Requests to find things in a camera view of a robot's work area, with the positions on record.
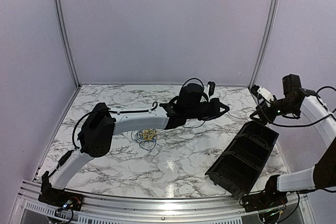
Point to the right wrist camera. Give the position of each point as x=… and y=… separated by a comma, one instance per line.
x=261, y=92

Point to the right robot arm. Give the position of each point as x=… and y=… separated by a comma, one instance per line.
x=298, y=101

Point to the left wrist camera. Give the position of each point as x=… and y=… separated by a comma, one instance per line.
x=209, y=91

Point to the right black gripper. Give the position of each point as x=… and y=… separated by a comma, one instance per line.
x=263, y=120

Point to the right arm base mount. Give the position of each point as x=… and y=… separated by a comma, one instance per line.
x=265, y=201

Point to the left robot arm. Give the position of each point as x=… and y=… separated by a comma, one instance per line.
x=101, y=124

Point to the left aluminium frame post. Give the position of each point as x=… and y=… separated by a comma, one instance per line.
x=66, y=43

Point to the right aluminium frame post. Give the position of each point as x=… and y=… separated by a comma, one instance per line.
x=264, y=42

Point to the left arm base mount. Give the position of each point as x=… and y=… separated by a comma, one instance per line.
x=58, y=197

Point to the black three-compartment bin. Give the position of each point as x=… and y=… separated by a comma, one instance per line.
x=239, y=166

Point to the aluminium front rail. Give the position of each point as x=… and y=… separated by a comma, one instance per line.
x=112, y=209

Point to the aluminium frame post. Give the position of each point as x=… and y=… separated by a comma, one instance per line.
x=264, y=42
x=66, y=43

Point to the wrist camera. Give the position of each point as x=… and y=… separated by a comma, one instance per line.
x=209, y=91
x=261, y=92

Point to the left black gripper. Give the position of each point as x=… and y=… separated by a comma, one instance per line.
x=216, y=104

